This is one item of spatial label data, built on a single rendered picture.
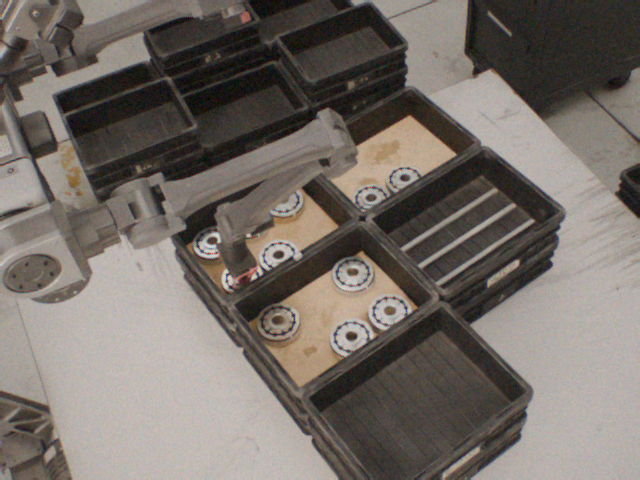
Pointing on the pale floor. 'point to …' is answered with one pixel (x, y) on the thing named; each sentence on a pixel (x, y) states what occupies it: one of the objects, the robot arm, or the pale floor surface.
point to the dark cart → (553, 45)
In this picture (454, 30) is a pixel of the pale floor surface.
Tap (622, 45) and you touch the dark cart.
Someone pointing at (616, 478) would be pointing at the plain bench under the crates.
